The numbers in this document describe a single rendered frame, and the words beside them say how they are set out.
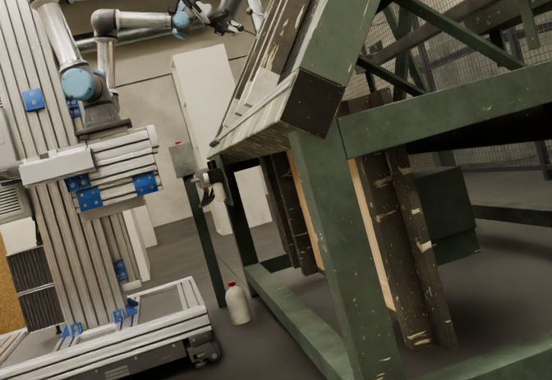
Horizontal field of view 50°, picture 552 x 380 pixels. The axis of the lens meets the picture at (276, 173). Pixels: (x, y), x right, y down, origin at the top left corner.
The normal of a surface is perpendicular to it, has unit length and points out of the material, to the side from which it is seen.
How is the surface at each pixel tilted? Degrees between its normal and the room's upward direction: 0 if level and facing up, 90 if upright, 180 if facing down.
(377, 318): 90
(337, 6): 90
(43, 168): 90
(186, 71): 90
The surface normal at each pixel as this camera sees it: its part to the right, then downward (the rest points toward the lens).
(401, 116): 0.18, -0.01
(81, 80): 0.03, 0.17
